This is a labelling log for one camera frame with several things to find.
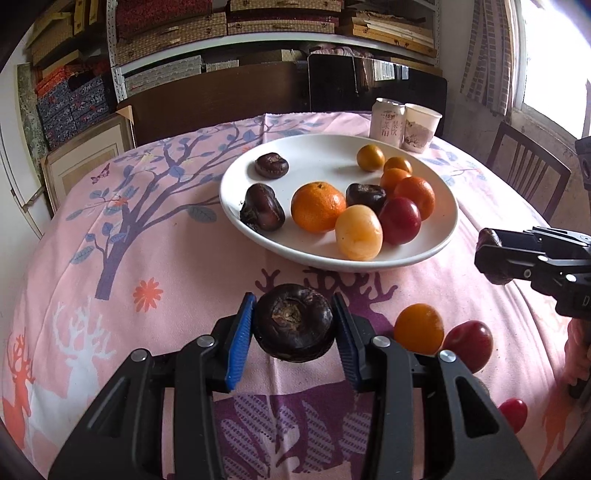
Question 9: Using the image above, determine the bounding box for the mottled stone panel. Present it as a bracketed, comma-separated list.
[17, 62, 49, 153]

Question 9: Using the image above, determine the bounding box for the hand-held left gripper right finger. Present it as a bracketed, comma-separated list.
[331, 292, 539, 480]

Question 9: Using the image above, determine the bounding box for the black glossy cabinet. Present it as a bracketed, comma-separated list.
[307, 53, 448, 137]

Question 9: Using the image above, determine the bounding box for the yellow kumquat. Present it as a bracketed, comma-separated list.
[356, 144, 386, 173]

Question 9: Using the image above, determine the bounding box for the white round plate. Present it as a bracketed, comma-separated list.
[219, 134, 459, 272]

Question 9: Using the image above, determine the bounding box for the beige picture frame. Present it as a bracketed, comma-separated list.
[41, 105, 136, 213]

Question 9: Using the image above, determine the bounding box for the grey patterned box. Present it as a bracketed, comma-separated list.
[124, 55, 204, 95]

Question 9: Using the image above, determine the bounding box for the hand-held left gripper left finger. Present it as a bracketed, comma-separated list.
[48, 292, 257, 480]

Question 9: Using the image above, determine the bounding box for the dark wooden chair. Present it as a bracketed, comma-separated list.
[486, 121, 572, 222]

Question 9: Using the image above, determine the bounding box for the white paper cup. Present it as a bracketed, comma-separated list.
[401, 104, 443, 154]

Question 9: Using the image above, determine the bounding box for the large orange mandarin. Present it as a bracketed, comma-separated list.
[290, 181, 347, 234]

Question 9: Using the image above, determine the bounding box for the pink deer print tablecloth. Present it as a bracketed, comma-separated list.
[0, 111, 591, 480]

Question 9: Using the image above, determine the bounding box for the dark water chestnut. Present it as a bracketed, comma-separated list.
[477, 228, 514, 285]
[253, 283, 335, 363]
[255, 152, 290, 179]
[345, 183, 387, 214]
[239, 183, 287, 233]

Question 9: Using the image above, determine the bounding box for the stack of woven boxes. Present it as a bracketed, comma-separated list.
[113, 0, 437, 65]

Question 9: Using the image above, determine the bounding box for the stack of blue patterned boxes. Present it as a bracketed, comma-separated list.
[34, 65, 114, 148]

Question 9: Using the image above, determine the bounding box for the pale drink can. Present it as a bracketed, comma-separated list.
[369, 98, 406, 147]

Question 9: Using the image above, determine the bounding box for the pale yellow tomato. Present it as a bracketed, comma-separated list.
[335, 205, 384, 262]

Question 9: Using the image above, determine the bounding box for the person's right hand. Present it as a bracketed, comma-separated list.
[562, 318, 591, 398]

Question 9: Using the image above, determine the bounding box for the bright window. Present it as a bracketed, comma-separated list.
[510, 0, 591, 139]

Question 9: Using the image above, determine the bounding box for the white metal shelf rack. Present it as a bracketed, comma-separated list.
[106, 0, 441, 102]

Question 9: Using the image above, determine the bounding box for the red cherry tomato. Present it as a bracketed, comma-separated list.
[442, 320, 494, 374]
[378, 197, 423, 246]
[498, 398, 528, 435]

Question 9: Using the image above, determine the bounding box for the orange kumquat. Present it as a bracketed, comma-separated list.
[379, 167, 413, 195]
[383, 156, 413, 175]
[393, 303, 445, 356]

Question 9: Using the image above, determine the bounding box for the brown wooden panel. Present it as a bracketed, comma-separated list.
[117, 62, 310, 144]

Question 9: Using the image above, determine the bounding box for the patterned curtain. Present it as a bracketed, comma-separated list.
[459, 0, 520, 116]

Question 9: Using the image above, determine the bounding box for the stack of yellow wooden boxes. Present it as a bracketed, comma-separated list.
[25, 0, 107, 70]

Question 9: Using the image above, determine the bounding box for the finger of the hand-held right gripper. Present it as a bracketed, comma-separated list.
[475, 229, 555, 289]

